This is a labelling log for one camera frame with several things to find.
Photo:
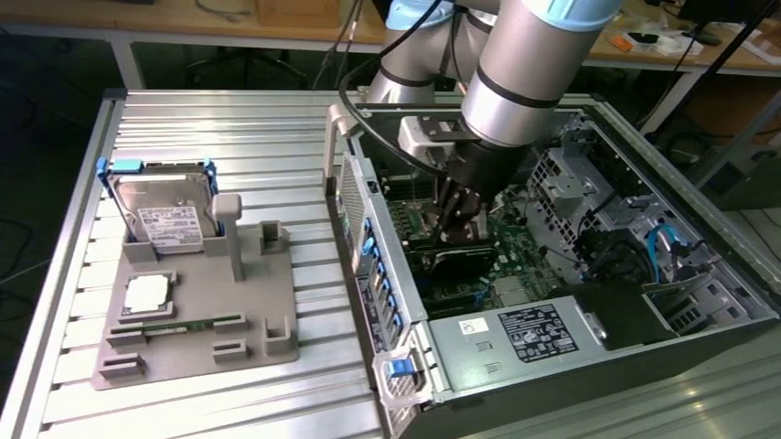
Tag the grey parts rack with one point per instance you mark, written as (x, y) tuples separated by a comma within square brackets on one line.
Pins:
[(202, 297)]

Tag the blue slot retention clip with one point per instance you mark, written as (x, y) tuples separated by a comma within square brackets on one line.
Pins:
[(372, 247), (397, 320), (367, 227), (392, 302), (380, 268), (387, 285)]

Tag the metal disk bay cage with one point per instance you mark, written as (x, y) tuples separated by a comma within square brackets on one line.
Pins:
[(564, 187), (690, 311)]

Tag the white packaging with black part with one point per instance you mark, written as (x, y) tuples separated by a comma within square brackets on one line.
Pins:
[(647, 39)]

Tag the open black PC case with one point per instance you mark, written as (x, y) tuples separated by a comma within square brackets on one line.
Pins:
[(702, 366)]

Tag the hard disk drive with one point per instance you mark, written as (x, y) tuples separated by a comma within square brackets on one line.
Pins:
[(100, 176)]

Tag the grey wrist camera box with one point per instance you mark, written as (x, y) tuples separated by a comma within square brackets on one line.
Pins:
[(421, 142)]

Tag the black box on floor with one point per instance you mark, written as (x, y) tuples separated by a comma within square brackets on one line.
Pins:
[(744, 183)]

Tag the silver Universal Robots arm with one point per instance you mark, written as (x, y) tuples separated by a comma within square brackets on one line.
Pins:
[(519, 68)]

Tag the black graphics card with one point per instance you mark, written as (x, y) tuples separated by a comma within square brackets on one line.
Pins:
[(464, 263)]

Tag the green RAM stick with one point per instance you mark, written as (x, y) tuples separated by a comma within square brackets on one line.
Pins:
[(184, 326)]

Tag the CPU socket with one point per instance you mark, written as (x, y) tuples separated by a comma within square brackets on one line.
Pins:
[(424, 221)]

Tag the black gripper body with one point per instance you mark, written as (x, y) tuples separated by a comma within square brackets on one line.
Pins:
[(488, 169)]

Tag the orange small desk item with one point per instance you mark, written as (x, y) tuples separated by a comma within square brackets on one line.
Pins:
[(622, 43)]

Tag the wooden desk white frame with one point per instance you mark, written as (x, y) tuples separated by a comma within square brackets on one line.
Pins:
[(647, 61), (92, 13)]

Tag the silver CPU chip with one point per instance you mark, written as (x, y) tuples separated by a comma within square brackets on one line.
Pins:
[(146, 295)]

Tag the grey power supply unit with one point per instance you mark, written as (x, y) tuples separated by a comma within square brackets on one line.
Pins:
[(488, 347)]

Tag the silver hard disk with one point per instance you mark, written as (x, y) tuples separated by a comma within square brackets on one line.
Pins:
[(165, 201)]

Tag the black slanted rod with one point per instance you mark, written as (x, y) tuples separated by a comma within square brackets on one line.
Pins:
[(700, 75)]

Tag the silver chipset heatsink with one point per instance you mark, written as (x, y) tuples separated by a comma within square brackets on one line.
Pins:
[(509, 290)]

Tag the green motherboard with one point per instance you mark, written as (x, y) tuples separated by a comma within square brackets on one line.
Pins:
[(519, 256)]

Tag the black monitor with stand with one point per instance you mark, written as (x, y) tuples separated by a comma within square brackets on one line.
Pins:
[(702, 35)]

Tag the blue case latch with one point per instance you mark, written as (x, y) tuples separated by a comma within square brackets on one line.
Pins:
[(401, 369)]

